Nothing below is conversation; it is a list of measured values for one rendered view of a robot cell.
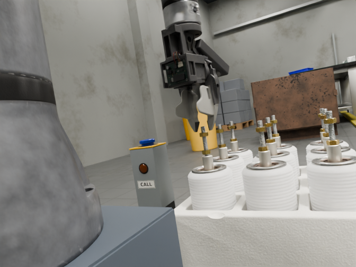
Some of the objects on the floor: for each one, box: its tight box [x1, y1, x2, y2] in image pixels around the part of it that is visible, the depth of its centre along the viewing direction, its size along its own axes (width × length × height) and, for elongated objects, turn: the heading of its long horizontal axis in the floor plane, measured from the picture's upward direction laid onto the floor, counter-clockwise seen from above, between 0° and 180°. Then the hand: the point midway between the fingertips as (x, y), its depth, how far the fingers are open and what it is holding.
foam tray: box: [174, 166, 356, 267], centre depth 63 cm, size 39×39×18 cm
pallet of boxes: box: [215, 78, 254, 131], centre depth 651 cm, size 115×77×115 cm
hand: (204, 124), depth 58 cm, fingers open, 3 cm apart
